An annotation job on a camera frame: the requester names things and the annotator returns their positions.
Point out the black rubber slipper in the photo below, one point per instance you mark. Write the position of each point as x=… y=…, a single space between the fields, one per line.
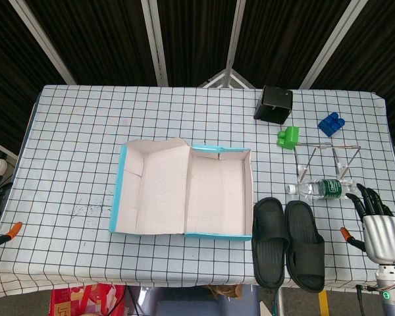
x=304 y=243
x=269 y=245

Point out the white black checked tablecloth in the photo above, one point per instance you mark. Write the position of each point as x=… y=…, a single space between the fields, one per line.
x=69 y=148

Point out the blue toy building block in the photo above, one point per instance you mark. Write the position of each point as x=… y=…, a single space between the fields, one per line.
x=329 y=126

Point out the brown paper bag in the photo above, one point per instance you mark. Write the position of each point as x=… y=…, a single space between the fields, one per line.
x=225 y=290

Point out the red patterned bag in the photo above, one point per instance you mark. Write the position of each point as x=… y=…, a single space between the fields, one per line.
x=85 y=299

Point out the metal table leg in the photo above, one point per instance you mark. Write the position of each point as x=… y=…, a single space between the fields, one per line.
x=279 y=303

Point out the white metal triangular stand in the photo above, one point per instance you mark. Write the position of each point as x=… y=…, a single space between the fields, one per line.
x=224 y=79

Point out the dark white-framed folding screen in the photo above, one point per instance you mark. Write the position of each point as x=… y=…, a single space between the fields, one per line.
x=102 y=39

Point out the green toy building block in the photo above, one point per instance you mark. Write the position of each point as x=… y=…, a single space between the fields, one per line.
x=291 y=136

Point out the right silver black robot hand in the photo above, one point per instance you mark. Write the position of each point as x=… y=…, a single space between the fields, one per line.
x=383 y=233

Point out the small black cardboard box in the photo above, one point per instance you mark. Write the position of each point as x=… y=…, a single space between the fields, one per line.
x=276 y=100

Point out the yellow strip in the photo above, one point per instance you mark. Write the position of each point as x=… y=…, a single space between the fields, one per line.
x=323 y=304

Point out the grey blue chair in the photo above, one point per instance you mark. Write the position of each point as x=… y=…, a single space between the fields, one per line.
x=191 y=304

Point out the teal cardboard shoe box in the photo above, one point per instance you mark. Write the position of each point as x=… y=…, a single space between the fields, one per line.
x=164 y=191

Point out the clear green-label water bottle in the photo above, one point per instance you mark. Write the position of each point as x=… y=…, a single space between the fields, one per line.
x=330 y=189

